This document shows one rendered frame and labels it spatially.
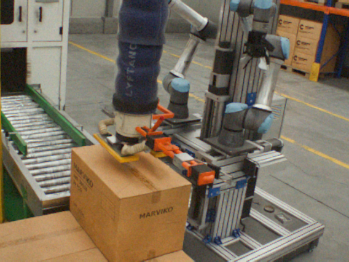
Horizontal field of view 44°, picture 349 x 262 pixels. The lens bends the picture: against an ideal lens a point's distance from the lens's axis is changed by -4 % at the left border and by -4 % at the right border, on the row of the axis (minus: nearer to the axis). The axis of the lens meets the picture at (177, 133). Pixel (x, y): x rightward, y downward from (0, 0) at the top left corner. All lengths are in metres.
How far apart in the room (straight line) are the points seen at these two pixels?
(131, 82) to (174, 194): 0.58
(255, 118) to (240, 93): 0.30
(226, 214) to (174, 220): 0.83
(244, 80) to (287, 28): 7.90
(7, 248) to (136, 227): 0.68
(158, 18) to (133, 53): 0.19
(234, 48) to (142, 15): 0.81
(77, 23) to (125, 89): 10.08
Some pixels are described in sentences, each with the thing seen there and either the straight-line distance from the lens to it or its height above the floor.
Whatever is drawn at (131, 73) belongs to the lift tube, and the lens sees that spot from 2.08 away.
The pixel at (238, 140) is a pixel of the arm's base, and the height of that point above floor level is 1.08.
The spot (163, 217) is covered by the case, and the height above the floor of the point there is 0.78.
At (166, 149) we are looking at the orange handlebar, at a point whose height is 1.20.
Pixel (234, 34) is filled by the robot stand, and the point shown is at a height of 1.61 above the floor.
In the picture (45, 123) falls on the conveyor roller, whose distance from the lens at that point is 4.04.
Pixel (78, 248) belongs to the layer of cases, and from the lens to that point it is 2.39.
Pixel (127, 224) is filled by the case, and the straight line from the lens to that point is 2.14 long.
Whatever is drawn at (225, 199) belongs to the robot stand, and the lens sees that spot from 2.97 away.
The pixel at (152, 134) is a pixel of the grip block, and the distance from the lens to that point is 2.07.
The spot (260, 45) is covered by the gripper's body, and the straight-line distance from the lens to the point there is 2.07.
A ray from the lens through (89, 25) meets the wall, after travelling 12.33.
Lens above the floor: 1.95
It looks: 21 degrees down
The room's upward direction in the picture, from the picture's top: 7 degrees clockwise
